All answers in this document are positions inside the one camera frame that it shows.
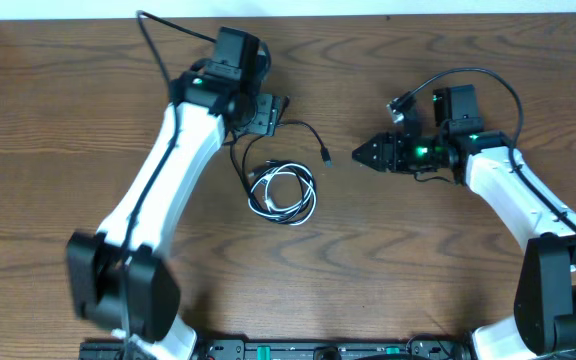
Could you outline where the black usb cable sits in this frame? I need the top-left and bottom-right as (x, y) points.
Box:
(227, 94), (333, 225)

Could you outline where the white usb cable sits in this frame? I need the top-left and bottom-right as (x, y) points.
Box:
(250, 163), (318, 227)

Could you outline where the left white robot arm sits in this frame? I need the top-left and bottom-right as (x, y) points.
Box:
(66, 27), (281, 359)

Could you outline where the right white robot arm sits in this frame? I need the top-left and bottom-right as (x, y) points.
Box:
(352, 85), (576, 359)

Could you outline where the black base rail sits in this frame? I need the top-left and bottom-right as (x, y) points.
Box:
(78, 334), (469, 360)

